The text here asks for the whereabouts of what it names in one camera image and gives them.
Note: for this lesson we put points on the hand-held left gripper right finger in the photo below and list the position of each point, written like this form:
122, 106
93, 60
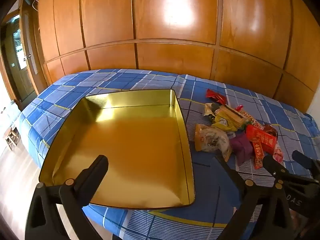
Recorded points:
226, 167

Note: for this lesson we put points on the blue plaid bedsheet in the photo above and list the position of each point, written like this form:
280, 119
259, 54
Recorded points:
150, 82

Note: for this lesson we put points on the red patterned candy packet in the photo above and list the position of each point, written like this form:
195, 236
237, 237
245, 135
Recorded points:
258, 155

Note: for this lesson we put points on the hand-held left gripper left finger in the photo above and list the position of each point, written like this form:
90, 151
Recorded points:
100, 165

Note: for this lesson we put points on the wooden stool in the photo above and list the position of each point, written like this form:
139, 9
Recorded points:
12, 137

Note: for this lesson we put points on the small clear snack wrapper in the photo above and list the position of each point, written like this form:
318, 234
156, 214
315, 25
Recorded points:
208, 108

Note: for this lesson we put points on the purple snack packet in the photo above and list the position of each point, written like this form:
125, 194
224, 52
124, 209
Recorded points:
241, 145

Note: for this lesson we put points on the brown red snack packet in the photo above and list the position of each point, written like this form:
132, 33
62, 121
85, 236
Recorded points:
271, 129

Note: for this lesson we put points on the yellow snack packet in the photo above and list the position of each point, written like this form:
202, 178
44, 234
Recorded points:
222, 121

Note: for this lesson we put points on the gold tin box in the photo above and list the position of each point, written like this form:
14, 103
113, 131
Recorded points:
140, 142

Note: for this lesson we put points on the wooden door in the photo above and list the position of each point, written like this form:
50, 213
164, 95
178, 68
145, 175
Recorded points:
22, 80

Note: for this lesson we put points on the pink snack packet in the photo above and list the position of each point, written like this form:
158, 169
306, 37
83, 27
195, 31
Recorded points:
278, 153

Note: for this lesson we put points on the dark red snack packet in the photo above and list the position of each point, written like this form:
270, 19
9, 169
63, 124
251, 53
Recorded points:
216, 97

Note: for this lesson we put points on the clear round cookie packet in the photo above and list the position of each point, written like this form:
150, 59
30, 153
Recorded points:
212, 140

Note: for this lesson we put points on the wooden wardrobe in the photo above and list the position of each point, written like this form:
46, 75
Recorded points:
175, 55

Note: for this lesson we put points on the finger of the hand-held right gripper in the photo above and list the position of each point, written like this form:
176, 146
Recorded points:
303, 158
270, 163

